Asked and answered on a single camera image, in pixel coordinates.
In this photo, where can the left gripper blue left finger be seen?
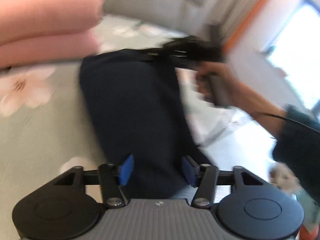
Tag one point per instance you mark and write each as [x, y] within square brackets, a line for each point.
[125, 169]

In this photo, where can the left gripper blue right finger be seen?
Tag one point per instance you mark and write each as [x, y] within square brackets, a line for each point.
[191, 170]

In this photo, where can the navy striped sweatshirt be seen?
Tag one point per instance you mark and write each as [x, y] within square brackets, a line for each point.
[133, 100]

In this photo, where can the person's right forearm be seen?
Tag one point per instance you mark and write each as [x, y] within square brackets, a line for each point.
[261, 110]

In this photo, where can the person's right hand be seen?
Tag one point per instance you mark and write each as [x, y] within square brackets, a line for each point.
[220, 86]

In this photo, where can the grey padded headboard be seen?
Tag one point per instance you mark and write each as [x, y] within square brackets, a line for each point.
[188, 16]

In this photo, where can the beige curtain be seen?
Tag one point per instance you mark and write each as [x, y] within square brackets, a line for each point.
[232, 15]

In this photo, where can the folded pink quilt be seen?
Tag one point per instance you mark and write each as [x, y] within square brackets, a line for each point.
[34, 31]

